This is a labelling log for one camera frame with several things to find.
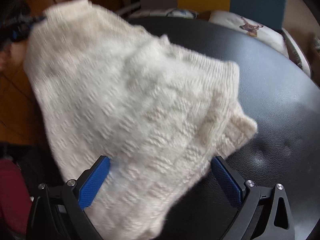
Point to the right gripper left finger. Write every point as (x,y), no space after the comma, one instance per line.
(59,212)

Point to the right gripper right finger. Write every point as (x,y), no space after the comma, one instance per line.
(275,221)

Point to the cream knitted sweater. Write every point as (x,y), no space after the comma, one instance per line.
(160,112)

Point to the person's left hand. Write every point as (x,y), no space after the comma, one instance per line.
(5,56)

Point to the red clothing at lower left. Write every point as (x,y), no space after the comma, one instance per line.
(15,199)

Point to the white blue triangle pillow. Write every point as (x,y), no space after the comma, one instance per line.
(172,12)

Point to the white deer print pillow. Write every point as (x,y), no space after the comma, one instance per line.
(253,29)

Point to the white metal chair frame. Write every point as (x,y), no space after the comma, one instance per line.
(296,55)

